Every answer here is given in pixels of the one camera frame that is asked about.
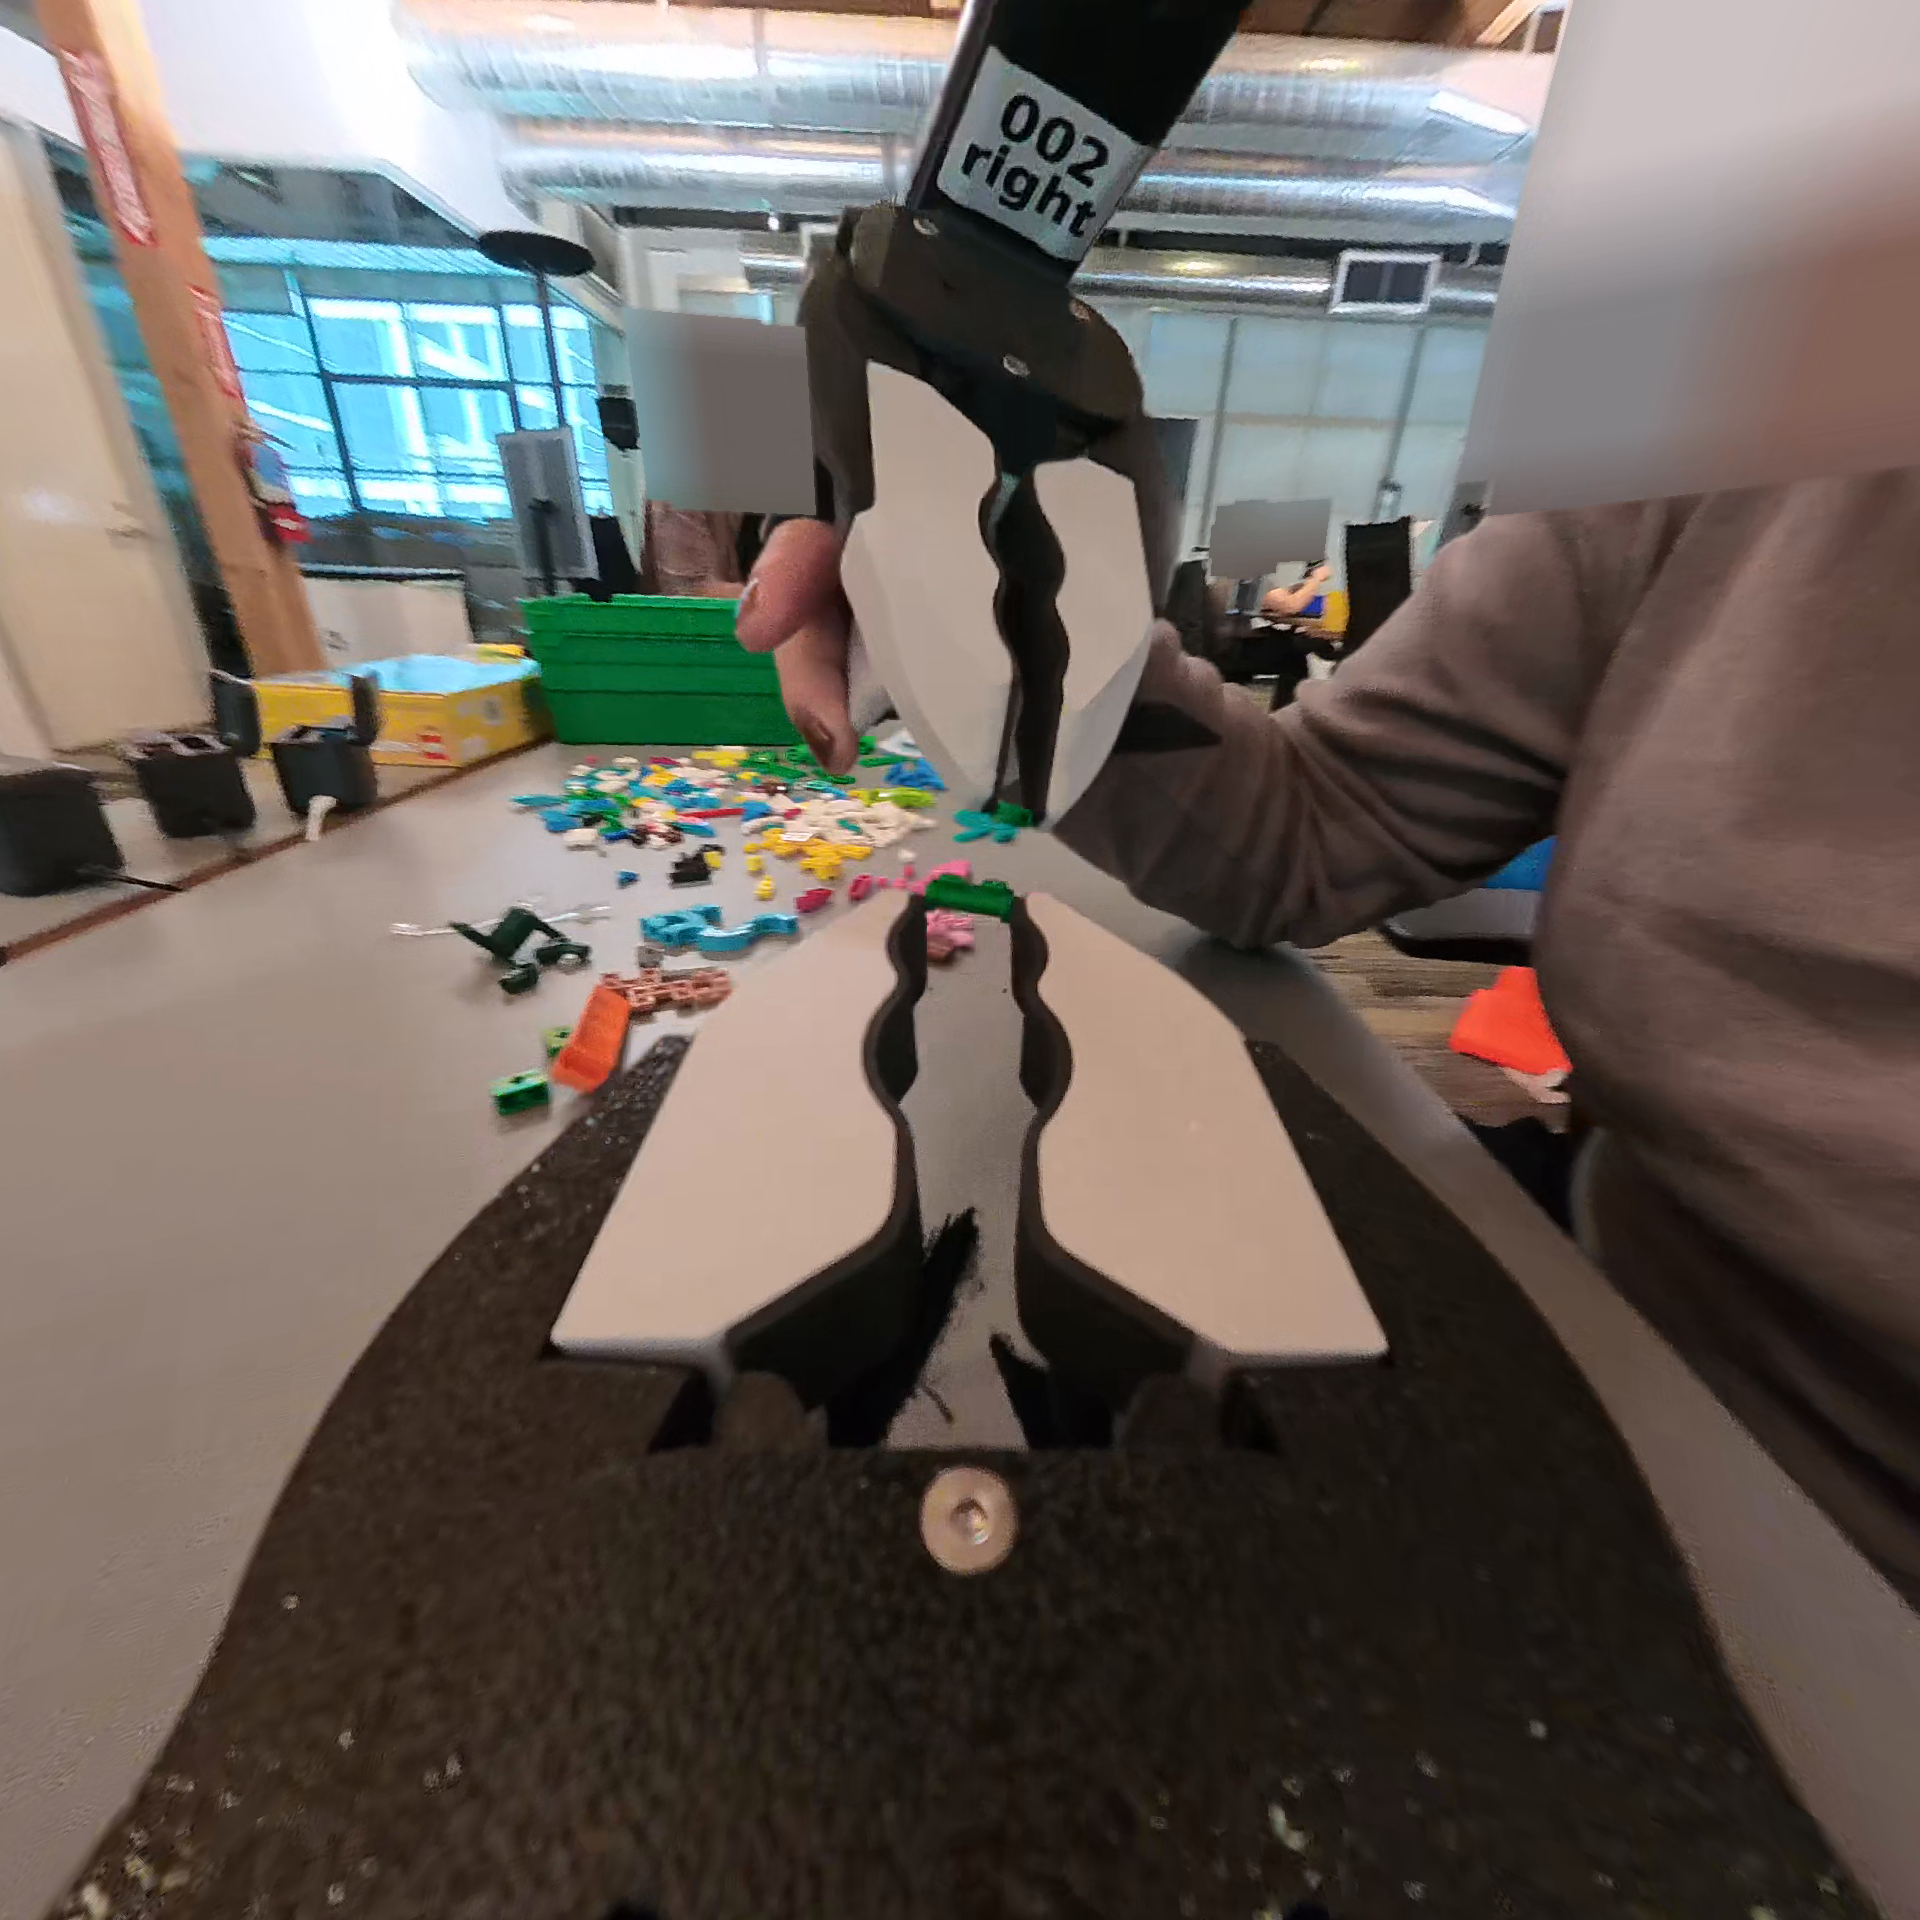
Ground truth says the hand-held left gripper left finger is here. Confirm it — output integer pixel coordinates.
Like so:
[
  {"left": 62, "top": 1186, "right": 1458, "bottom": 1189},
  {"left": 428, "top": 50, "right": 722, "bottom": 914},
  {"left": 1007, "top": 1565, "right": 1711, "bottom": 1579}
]
[{"left": 548, "top": 891, "right": 927, "bottom": 1370}]

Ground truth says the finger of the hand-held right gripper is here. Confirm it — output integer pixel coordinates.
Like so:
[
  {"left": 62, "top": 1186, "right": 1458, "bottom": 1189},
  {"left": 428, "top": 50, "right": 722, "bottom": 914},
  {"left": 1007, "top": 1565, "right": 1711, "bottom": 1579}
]
[
  {"left": 838, "top": 358, "right": 1038, "bottom": 798},
  {"left": 1018, "top": 454, "right": 1158, "bottom": 825}
]

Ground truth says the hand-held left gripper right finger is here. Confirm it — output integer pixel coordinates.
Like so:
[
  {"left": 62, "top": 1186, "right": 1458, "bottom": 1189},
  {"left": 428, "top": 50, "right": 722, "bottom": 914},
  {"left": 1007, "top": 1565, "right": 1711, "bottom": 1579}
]
[{"left": 1011, "top": 891, "right": 1391, "bottom": 1370}]

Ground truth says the person's right forearm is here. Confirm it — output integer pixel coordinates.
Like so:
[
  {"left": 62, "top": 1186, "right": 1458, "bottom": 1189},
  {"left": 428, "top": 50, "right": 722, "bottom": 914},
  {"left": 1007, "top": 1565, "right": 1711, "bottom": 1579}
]
[{"left": 1048, "top": 492, "right": 1667, "bottom": 950}]

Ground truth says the blue curved lego piece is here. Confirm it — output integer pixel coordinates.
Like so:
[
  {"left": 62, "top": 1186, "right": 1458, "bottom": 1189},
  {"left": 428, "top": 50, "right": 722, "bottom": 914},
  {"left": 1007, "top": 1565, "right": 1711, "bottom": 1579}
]
[{"left": 639, "top": 904, "right": 803, "bottom": 963}]

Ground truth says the pile of mixed lego pieces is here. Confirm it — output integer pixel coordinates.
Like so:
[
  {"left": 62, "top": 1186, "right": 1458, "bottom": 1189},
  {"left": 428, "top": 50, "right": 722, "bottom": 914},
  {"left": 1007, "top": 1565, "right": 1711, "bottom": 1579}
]
[{"left": 509, "top": 742, "right": 991, "bottom": 910}]

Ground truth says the dark green lego assembly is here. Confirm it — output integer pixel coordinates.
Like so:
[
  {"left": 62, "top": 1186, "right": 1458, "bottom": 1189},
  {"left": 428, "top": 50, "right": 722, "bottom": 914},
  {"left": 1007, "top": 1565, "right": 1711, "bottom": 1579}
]
[{"left": 394, "top": 904, "right": 610, "bottom": 994}]

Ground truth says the yellow lego box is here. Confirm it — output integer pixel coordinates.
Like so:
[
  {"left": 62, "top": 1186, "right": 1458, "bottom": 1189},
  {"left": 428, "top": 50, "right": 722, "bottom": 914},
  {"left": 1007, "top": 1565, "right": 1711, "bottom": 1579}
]
[{"left": 246, "top": 652, "right": 551, "bottom": 770}]

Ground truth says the person's right hand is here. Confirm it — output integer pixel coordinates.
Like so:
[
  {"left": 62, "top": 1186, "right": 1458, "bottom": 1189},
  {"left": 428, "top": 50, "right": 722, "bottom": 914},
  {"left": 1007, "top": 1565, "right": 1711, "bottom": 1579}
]
[{"left": 733, "top": 514, "right": 867, "bottom": 778}]

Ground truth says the orange brick separator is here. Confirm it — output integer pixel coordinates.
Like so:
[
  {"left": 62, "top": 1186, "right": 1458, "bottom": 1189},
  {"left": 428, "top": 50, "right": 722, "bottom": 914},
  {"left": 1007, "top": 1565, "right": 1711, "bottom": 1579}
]
[{"left": 551, "top": 982, "right": 636, "bottom": 1096}]

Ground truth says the stack of green bins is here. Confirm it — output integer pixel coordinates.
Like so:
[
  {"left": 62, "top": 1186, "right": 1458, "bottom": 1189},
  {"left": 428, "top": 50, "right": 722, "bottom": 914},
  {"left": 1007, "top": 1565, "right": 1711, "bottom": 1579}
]
[{"left": 517, "top": 592, "right": 814, "bottom": 749}]

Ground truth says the orange object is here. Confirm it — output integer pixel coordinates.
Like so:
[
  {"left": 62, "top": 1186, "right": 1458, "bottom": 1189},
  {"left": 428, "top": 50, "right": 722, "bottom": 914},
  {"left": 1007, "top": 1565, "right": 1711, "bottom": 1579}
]
[{"left": 1447, "top": 968, "right": 1575, "bottom": 1088}]

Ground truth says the grey monitor on stand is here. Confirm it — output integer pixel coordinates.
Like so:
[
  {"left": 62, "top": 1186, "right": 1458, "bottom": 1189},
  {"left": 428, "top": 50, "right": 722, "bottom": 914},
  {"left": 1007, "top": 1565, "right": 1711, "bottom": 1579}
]
[{"left": 495, "top": 425, "right": 598, "bottom": 597}]

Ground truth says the ceiling vent grille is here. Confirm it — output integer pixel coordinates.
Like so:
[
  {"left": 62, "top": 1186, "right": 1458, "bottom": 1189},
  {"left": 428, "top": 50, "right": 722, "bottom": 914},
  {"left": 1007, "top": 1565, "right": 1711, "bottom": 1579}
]
[{"left": 1330, "top": 250, "right": 1442, "bottom": 316}]

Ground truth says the black floor lamp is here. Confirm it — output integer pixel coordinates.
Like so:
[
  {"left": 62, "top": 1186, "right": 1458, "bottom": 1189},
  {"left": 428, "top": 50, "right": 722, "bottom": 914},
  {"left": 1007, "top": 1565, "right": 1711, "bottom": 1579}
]
[{"left": 476, "top": 228, "right": 598, "bottom": 436}]

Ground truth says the black gripper dock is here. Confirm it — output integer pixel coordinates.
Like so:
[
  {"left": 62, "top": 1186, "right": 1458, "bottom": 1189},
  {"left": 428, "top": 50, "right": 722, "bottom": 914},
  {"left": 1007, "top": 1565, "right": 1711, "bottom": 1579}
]
[
  {"left": 125, "top": 672, "right": 266, "bottom": 838},
  {"left": 0, "top": 756, "right": 125, "bottom": 898},
  {"left": 267, "top": 672, "right": 384, "bottom": 818}
]

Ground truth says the silver ventilation duct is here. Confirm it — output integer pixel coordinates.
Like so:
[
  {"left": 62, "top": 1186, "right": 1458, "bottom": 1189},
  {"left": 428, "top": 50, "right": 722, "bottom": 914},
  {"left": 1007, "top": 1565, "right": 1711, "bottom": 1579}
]
[{"left": 394, "top": 0, "right": 1554, "bottom": 294}]

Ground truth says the wooden post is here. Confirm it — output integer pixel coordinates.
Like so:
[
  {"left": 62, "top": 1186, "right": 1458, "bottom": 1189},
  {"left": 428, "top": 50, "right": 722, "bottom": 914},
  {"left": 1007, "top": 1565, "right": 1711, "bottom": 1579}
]
[{"left": 32, "top": 0, "right": 330, "bottom": 681}]

